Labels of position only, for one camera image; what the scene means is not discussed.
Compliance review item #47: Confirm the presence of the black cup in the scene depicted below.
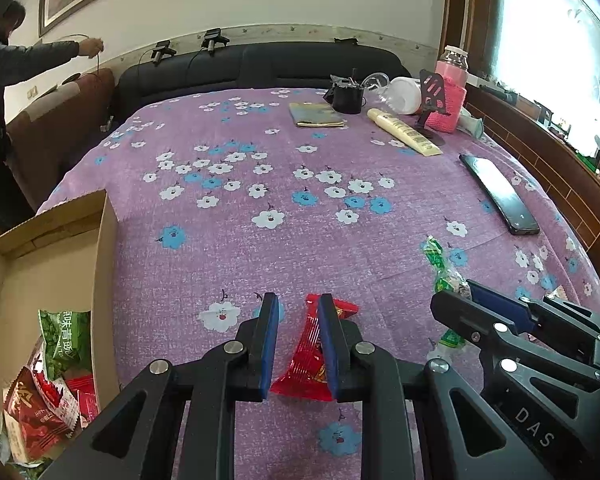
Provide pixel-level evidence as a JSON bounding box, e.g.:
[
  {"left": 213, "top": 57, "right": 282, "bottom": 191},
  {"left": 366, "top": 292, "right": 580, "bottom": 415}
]
[{"left": 330, "top": 74, "right": 365, "bottom": 115}]

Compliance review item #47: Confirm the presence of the green pea snack packet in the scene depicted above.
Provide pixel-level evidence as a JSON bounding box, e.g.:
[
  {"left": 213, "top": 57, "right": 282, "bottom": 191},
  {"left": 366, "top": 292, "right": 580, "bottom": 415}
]
[{"left": 39, "top": 308, "right": 92, "bottom": 381}]

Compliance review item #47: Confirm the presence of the olive notebook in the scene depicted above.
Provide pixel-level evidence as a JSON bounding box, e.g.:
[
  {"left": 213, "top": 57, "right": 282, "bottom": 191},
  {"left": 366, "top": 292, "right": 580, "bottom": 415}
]
[{"left": 288, "top": 102, "right": 347, "bottom": 128}]

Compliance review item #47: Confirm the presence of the black phone stand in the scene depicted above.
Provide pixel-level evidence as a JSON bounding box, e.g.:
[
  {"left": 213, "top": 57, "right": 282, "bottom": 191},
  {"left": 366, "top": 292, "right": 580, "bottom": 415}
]
[{"left": 414, "top": 69, "right": 456, "bottom": 142}]

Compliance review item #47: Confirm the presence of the purple floral cloth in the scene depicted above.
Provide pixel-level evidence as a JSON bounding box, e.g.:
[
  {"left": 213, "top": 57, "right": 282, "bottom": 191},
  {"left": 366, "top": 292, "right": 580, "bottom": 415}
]
[{"left": 35, "top": 86, "right": 600, "bottom": 480}]

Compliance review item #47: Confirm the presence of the bright window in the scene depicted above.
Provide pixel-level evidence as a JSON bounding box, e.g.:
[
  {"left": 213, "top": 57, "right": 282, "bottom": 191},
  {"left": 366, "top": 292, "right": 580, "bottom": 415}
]
[{"left": 495, "top": 0, "right": 600, "bottom": 201}]

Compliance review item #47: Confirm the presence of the shallow cardboard box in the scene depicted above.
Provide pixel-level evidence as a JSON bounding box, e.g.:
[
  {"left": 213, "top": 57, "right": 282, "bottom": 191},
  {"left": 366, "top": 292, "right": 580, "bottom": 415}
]
[{"left": 0, "top": 189, "right": 122, "bottom": 471}]

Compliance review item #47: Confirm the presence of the white round jar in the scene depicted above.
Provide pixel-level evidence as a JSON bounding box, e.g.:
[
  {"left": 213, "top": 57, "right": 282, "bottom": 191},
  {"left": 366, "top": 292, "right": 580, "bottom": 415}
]
[{"left": 382, "top": 76, "right": 423, "bottom": 115}]

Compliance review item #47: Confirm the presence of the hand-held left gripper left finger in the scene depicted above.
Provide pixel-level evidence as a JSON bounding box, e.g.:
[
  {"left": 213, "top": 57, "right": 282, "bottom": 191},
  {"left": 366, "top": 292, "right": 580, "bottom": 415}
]
[{"left": 40, "top": 292, "right": 280, "bottom": 480}]

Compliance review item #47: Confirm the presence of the red snack packet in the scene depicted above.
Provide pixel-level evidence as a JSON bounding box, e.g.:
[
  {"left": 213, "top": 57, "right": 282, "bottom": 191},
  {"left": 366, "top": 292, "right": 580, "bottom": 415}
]
[{"left": 270, "top": 294, "right": 359, "bottom": 402}]

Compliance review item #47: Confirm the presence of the black leather sofa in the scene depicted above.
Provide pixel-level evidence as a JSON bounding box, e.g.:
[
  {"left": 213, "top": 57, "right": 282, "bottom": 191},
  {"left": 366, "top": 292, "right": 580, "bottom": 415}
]
[{"left": 115, "top": 42, "right": 413, "bottom": 121}]

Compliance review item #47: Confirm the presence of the wooden window frame ledge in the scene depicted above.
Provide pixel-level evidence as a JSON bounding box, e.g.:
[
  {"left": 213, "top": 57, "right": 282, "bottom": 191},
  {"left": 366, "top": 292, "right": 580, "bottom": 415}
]
[{"left": 462, "top": 85, "right": 600, "bottom": 281}]

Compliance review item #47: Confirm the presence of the brown armchair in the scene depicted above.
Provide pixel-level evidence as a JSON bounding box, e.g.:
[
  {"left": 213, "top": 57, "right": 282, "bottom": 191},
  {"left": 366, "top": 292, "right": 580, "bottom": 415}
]
[{"left": 5, "top": 69, "right": 116, "bottom": 211}]

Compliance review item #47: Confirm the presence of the white red printed packet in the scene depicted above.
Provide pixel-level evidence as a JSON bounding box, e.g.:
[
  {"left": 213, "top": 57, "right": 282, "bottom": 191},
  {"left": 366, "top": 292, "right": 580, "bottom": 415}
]
[{"left": 4, "top": 367, "right": 81, "bottom": 463}]

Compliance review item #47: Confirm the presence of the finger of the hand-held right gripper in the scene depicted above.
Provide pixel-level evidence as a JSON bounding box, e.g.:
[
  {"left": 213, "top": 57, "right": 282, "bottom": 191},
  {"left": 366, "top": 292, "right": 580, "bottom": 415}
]
[
  {"left": 466, "top": 280, "right": 600, "bottom": 361},
  {"left": 430, "top": 290, "right": 600, "bottom": 388}
]

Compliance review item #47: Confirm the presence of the small red packet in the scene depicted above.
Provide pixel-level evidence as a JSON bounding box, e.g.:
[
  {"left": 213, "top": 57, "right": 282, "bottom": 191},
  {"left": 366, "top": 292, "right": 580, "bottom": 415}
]
[{"left": 65, "top": 375, "right": 99, "bottom": 428}]

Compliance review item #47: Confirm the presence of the green white snack packet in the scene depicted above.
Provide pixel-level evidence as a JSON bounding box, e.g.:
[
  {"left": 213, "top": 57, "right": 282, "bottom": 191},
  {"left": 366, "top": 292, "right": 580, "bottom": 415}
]
[{"left": 420, "top": 236, "right": 473, "bottom": 361}]

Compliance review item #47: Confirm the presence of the cream squeeze tube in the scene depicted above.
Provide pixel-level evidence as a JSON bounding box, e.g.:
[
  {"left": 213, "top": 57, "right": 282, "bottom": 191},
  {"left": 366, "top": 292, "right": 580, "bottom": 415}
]
[{"left": 366, "top": 108, "right": 443, "bottom": 157}]

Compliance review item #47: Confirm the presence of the pink knitted bottle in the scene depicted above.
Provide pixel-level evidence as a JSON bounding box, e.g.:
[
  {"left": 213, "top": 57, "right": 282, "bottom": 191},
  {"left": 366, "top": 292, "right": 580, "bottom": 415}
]
[{"left": 427, "top": 45, "right": 468, "bottom": 133}]

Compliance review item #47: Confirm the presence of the clear glass bowl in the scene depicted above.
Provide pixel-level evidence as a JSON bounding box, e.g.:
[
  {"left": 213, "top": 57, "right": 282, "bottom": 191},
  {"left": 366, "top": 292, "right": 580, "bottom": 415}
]
[{"left": 362, "top": 72, "right": 391, "bottom": 98}]

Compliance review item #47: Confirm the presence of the black smartphone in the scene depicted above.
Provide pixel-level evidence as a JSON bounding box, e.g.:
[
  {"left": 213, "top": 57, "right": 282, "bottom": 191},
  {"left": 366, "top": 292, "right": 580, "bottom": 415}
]
[{"left": 459, "top": 154, "right": 541, "bottom": 236}]

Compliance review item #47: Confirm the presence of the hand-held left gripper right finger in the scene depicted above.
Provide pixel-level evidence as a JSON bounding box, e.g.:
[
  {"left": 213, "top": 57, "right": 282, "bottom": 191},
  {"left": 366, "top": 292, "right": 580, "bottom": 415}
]
[{"left": 317, "top": 294, "right": 546, "bottom": 480}]

